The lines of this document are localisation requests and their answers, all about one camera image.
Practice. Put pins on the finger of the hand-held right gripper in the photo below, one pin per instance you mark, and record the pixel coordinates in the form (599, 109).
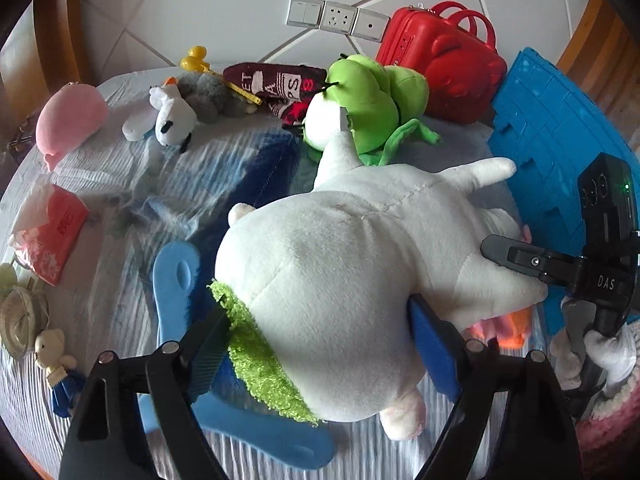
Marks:
(520, 257)

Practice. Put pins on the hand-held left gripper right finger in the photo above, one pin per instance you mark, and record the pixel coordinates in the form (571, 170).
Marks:
(427, 340)

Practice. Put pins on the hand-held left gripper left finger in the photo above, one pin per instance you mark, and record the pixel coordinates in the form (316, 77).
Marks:
(207, 360)

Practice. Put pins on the person's right forearm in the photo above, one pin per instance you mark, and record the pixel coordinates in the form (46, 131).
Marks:
(617, 425)

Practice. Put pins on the person's right hand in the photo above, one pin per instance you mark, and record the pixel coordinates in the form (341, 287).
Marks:
(620, 355)

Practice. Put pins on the orange and pink plush toy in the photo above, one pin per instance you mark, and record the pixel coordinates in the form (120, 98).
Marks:
(515, 330)

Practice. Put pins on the blue plastic hanger shape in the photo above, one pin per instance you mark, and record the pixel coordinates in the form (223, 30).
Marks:
(175, 280)

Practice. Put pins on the small teddy bear blue trousers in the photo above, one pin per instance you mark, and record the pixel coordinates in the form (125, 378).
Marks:
(55, 360)

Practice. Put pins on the striped blue bed sheet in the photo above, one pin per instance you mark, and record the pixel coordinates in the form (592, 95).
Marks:
(150, 185)

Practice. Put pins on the round alarm clock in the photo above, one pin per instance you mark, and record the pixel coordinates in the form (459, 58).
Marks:
(20, 320)

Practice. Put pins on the red bear toy suitcase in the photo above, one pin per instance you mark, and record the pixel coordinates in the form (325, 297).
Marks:
(440, 75)

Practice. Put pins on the red tissue packet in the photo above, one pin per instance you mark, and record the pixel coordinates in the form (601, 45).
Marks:
(55, 230)

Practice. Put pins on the green plush toy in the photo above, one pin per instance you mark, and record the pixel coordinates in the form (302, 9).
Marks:
(370, 105)

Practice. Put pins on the grey plush toy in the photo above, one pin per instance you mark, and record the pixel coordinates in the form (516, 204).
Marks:
(210, 95)

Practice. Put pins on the pink whale plush toy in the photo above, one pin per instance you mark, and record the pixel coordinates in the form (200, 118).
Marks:
(70, 120)

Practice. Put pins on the dark red printed pouch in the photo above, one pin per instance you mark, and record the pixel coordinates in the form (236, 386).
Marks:
(270, 82)

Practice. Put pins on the yellow duck toy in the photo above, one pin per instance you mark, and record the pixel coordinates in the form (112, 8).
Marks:
(195, 60)

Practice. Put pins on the white wall socket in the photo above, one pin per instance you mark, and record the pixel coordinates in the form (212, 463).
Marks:
(340, 17)
(371, 25)

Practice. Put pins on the white wall switch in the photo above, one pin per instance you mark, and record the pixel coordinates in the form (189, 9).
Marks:
(305, 11)

